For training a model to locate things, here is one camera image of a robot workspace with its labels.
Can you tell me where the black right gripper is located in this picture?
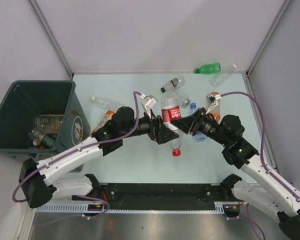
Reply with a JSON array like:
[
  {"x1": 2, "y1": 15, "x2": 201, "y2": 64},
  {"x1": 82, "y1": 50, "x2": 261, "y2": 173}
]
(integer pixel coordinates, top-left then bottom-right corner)
[{"x1": 171, "y1": 107, "x2": 230, "y2": 147}]

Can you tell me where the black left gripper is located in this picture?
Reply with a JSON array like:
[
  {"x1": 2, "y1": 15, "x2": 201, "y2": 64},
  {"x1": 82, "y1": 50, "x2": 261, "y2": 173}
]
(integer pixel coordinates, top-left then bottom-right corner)
[{"x1": 120, "y1": 107, "x2": 178, "y2": 145}]

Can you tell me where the clear Nongfu bottle red label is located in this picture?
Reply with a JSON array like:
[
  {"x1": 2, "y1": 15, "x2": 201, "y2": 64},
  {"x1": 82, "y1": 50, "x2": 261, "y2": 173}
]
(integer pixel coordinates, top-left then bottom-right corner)
[{"x1": 161, "y1": 91, "x2": 183, "y2": 157}]

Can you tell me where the orange label bottle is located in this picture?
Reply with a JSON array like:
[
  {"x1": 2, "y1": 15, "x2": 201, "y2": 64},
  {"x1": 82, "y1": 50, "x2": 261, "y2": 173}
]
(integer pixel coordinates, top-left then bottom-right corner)
[
  {"x1": 206, "y1": 92, "x2": 221, "y2": 122},
  {"x1": 91, "y1": 110, "x2": 115, "y2": 134}
]

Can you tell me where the yellow tea bottle blue label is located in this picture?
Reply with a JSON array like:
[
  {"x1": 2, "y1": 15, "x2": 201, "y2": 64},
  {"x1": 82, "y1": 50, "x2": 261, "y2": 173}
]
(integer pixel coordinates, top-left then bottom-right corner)
[{"x1": 32, "y1": 141, "x2": 39, "y2": 147}]

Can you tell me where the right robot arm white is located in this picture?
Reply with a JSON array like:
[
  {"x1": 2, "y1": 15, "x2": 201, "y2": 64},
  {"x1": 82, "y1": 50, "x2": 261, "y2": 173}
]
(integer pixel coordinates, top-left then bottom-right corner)
[{"x1": 171, "y1": 109, "x2": 300, "y2": 240}]

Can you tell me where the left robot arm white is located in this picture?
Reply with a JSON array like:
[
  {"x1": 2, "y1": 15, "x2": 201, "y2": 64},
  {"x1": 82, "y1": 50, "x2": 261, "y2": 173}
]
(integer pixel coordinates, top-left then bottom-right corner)
[{"x1": 18, "y1": 106, "x2": 180, "y2": 209}]

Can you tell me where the dark green plastic bin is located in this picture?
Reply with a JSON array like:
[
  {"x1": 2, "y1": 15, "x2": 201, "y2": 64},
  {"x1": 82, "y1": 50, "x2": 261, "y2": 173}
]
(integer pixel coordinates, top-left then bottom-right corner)
[{"x1": 0, "y1": 80, "x2": 91, "y2": 162}]

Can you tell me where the clear bottle blue label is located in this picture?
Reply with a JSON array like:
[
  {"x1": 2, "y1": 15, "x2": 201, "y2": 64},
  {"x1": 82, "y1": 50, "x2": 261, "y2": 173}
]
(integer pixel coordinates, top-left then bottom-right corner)
[{"x1": 188, "y1": 102, "x2": 208, "y2": 143}]

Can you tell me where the clear bottle silver cap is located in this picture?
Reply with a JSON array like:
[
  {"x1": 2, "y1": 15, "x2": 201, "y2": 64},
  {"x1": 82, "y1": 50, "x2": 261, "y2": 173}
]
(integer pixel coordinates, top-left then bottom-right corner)
[{"x1": 174, "y1": 88, "x2": 191, "y2": 108}]

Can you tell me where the clear bottle black cap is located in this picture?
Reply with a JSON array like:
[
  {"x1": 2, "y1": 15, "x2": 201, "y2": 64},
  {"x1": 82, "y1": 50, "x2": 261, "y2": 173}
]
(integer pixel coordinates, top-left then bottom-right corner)
[{"x1": 160, "y1": 75, "x2": 186, "y2": 93}]

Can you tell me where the clear bottle white cap back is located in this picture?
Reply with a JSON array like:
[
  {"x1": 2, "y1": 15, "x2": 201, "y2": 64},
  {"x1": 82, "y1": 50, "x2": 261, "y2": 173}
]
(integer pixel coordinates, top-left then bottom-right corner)
[{"x1": 209, "y1": 64, "x2": 237, "y2": 88}]

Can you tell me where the green bottle at back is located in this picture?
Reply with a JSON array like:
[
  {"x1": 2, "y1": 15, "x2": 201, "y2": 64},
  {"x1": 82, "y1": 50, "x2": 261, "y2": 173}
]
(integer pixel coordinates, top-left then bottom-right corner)
[{"x1": 194, "y1": 62, "x2": 221, "y2": 75}]

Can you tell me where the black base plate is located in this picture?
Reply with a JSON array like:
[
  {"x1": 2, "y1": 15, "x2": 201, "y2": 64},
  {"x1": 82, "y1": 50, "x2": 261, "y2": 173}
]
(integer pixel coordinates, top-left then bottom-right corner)
[{"x1": 87, "y1": 183, "x2": 239, "y2": 211}]

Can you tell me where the white cable duct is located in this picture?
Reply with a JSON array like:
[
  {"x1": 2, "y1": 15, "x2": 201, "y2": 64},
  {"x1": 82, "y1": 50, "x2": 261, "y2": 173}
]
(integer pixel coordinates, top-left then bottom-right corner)
[{"x1": 36, "y1": 202, "x2": 108, "y2": 214}]

